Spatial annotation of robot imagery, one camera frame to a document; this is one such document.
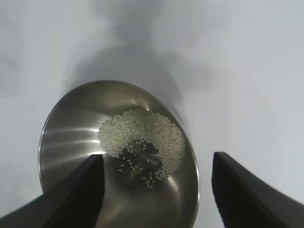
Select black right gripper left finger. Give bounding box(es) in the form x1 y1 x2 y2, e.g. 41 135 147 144
0 153 105 228

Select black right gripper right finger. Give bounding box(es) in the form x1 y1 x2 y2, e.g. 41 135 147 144
212 151 304 228

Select stainless steel mixing bowl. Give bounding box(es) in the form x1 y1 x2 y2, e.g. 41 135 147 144
37 80 200 228

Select white rice grains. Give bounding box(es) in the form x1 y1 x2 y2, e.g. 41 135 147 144
97 108 186 189

